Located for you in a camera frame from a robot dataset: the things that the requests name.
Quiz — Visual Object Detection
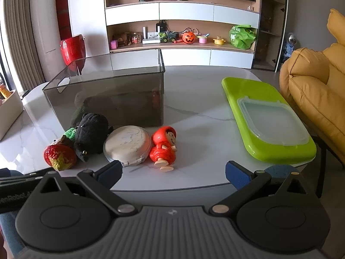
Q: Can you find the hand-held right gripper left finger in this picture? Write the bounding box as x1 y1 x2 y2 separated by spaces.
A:
35 160 137 216

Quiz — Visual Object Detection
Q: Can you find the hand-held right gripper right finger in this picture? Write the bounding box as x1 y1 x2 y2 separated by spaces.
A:
209 160 308 217

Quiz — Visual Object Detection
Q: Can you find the beige round plush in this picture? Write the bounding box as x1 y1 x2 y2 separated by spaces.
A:
103 125 153 168

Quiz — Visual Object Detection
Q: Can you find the black plush toy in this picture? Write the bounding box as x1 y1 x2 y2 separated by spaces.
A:
73 112 114 163

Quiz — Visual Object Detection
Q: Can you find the red hooded doll figure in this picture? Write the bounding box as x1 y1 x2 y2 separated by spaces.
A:
149 126 179 172

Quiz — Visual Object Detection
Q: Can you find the red and yellow strawberry toy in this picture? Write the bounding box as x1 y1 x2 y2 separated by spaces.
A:
44 135 78 171

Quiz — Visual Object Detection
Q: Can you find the smoky transparent storage box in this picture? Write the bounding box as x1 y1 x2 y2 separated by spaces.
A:
42 48 165 130

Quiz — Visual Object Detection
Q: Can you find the white marble desktop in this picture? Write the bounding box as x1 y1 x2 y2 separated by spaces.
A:
0 66 317 195

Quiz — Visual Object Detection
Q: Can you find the clear plastic lid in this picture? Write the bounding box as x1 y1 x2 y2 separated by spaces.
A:
237 96 311 147

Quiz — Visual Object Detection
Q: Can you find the white storage bin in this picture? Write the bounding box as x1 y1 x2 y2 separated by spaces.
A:
0 88 24 141

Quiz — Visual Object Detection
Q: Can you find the lime green tray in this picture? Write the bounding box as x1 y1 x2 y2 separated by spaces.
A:
221 77 317 164

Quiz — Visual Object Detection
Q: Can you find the yellow sofa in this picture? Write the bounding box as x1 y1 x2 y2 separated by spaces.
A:
279 8 345 166

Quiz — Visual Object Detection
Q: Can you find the red vase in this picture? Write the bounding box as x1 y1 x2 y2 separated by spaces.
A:
60 34 87 74

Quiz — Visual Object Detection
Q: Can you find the brown toy house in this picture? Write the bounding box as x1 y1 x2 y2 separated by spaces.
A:
112 32 130 46

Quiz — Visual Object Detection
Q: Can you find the green plastic bag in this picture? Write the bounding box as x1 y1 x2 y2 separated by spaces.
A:
229 25 257 51

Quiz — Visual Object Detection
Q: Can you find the white router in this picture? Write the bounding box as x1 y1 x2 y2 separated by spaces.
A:
142 26 160 45

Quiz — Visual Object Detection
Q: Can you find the blue astronaut figure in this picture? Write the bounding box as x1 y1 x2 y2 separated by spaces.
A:
283 32 297 63

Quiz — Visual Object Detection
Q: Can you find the green toy truck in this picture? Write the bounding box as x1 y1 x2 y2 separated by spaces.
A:
158 31 179 44

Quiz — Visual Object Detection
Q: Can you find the grey curtain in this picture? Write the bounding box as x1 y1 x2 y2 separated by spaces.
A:
0 0 47 92

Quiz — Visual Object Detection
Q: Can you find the red wall hanging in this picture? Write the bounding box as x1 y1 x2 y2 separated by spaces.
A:
55 0 72 41

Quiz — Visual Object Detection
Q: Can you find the white and wood wall cabinet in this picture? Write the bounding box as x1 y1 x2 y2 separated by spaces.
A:
104 0 289 72

